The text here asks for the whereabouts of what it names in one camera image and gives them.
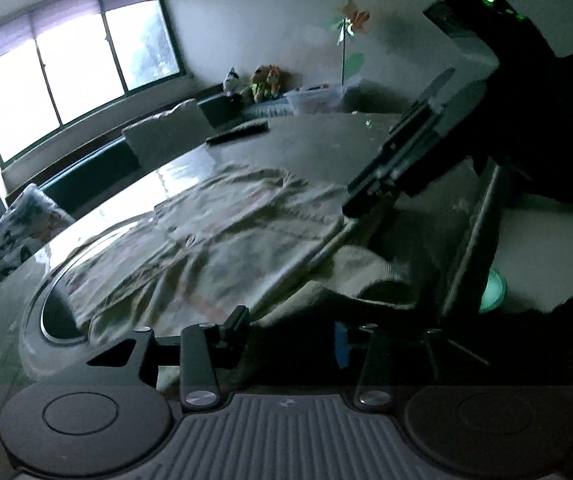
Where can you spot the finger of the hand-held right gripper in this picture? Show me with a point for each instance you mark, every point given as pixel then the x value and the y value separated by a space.
pixel 471 260
pixel 396 160

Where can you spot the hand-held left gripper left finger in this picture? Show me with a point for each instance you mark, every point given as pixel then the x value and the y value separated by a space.
pixel 199 360

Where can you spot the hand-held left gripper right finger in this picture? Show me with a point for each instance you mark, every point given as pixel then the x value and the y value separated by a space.
pixel 342 345

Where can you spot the pale patterned children's garment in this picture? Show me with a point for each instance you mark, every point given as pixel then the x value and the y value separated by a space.
pixel 216 250

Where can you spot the teal bowl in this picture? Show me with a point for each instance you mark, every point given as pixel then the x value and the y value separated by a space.
pixel 495 291

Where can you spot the clear plastic container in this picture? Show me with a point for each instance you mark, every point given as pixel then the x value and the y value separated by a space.
pixel 316 100

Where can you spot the paper pinwheel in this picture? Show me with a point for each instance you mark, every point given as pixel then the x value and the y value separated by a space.
pixel 349 25

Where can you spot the orange plush toy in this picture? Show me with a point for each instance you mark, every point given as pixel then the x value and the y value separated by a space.
pixel 275 81

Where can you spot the round built-in cooker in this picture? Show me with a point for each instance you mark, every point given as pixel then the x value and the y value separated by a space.
pixel 54 317

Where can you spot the black remote control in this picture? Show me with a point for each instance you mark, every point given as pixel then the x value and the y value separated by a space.
pixel 236 132

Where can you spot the butterfly print pillow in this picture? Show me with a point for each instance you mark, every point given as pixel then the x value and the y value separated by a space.
pixel 21 235

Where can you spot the teal sofa bench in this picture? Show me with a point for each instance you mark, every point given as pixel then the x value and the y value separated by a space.
pixel 91 165

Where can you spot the plain grey cushion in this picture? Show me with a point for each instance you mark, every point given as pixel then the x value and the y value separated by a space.
pixel 166 135

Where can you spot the window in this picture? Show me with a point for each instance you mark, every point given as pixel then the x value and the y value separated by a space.
pixel 66 60

